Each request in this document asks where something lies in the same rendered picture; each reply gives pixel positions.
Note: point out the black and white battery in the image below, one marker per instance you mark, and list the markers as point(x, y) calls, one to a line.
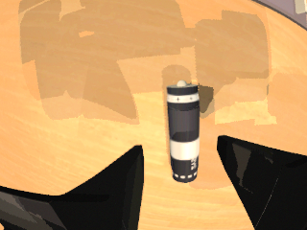
point(183, 103)

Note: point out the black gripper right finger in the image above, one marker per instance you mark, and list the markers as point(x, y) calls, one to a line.
point(271, 183)

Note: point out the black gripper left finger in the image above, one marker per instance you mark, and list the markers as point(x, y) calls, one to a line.
point(110, 200)

